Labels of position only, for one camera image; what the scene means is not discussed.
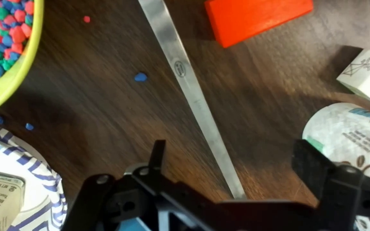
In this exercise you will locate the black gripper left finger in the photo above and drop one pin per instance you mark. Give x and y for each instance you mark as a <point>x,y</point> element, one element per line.
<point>122,200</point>

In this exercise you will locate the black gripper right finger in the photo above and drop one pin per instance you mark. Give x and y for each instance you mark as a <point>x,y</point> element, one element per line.
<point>348,196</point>

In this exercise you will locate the metal ladle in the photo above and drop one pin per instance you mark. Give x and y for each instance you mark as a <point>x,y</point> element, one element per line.
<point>190,80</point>

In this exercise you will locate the yellow bowl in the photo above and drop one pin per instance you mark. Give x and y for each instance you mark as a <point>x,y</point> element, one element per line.
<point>19,71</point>

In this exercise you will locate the swirl print paper cup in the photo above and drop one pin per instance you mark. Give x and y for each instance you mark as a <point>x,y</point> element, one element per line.
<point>348,132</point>

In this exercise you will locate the white round container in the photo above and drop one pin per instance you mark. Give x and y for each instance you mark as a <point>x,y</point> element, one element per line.
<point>35,170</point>

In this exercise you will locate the round dark wood table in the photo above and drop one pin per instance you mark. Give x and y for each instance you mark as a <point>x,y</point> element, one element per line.
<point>109,106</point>

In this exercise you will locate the loose red bead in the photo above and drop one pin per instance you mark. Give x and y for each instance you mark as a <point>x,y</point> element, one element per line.
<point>87,17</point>

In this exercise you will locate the multicoloured beads pile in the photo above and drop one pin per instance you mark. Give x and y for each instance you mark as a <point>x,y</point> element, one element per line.
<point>1,38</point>

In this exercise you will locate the orange block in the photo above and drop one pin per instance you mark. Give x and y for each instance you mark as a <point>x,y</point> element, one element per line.
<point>254,16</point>

